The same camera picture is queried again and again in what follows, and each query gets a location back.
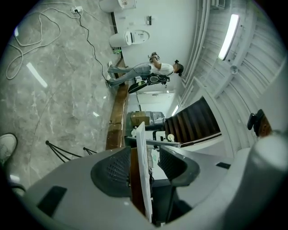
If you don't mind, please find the white floor cable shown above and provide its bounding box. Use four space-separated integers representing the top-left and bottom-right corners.
5 2 78 80

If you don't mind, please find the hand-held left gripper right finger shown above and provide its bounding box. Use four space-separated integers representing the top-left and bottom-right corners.
157 145 248 230

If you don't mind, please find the person's white left shoe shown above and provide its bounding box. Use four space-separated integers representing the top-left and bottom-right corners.
0 133 18 166

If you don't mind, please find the black floor cable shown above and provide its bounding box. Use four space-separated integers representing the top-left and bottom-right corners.
77 10 111 84

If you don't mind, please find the long ceiling lamp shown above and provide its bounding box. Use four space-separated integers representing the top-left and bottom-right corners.
217 13 240 61

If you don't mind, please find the brown cardboard box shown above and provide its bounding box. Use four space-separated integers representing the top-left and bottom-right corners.
130 111 150 127

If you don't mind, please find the white wire rack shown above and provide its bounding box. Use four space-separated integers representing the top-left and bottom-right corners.
135 121 154 223

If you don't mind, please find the black hairpin leg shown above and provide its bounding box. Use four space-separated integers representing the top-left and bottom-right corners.
83 147 98 156
45 140 83 163

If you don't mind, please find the person's head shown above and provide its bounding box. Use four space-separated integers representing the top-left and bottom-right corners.
258 113 273 137

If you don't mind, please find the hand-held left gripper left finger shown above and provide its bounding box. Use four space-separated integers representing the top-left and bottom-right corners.
21 146 149 230

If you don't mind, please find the brown wooden stand board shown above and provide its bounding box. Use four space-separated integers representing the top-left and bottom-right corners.
130 147 146 215

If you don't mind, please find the plastic-wrapped grey appliance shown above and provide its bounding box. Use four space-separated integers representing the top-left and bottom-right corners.
149 111 166 130

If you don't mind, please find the dark wooden staircase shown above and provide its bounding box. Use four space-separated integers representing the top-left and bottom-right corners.
163 96 223 145

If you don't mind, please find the wooden step platform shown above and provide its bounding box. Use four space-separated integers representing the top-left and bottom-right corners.
105 57 130 150

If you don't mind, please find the black head-worn camera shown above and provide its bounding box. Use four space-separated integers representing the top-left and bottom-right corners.
247 109 265 137

